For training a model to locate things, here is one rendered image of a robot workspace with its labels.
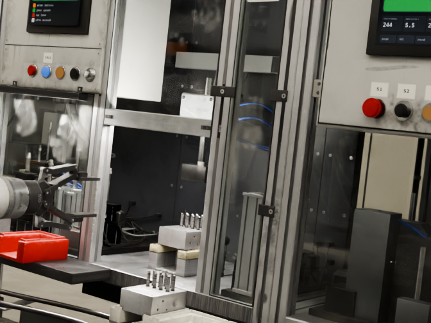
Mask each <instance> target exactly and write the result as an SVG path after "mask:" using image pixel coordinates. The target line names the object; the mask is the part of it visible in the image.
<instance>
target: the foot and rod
mask: <svg viewBox="0 0 431 323"><path fill-rule="evenodd" d="M206 149H207V137H200V142H199V154H198V164H193V163H183V164H182V173H181V179H183V180H187V181H195V182H199V183H207V174H208V165H205V155H206Z"/></svg>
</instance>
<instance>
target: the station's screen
mask: <svg viewBox="0 0 431 323"><path fill-rule="evenodd" d="M375 45H382V46H421V47H431V0H380V6H379V12H378V22H377V29H376V39H375Z"/></svg>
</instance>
